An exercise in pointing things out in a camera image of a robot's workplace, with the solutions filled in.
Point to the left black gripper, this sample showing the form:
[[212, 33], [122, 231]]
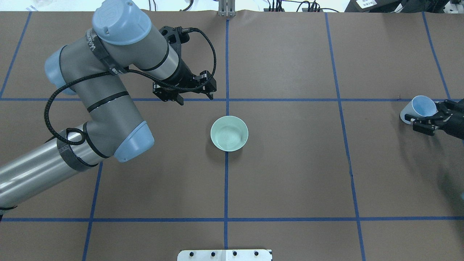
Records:
[[184, 75]]

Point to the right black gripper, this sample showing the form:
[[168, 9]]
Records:
[[454, 123]]

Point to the light blue plastic cup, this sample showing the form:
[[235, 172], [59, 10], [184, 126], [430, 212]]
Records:
[[419, 106]]

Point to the mint green bowl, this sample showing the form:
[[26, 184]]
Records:
[[229, 133]]

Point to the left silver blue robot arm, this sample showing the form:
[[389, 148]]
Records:
[[122, 40]]

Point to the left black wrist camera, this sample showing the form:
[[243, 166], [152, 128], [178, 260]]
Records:
[[175, 36]]

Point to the aluminium frame post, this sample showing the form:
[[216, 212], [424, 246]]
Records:
[[226, 8]]

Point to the white pedestal column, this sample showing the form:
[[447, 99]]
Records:
[[226, 255]]

